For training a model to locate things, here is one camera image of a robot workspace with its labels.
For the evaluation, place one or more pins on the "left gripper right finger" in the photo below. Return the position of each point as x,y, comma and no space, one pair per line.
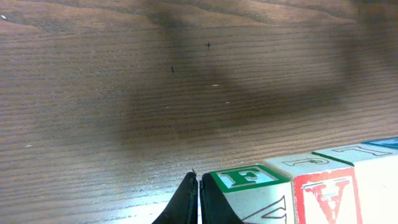
215,208

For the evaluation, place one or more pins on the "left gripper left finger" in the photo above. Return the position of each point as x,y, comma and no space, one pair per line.
183,206

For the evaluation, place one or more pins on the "yellow-edged wooden block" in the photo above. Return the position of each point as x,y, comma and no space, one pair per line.
257,194

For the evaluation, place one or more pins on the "red letter A block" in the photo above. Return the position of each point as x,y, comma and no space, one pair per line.
324,191

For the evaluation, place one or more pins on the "plain white wooden block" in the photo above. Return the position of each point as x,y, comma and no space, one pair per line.
375,168

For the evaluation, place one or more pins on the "yellow-sided wooden block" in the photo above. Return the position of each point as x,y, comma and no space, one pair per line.
387,142

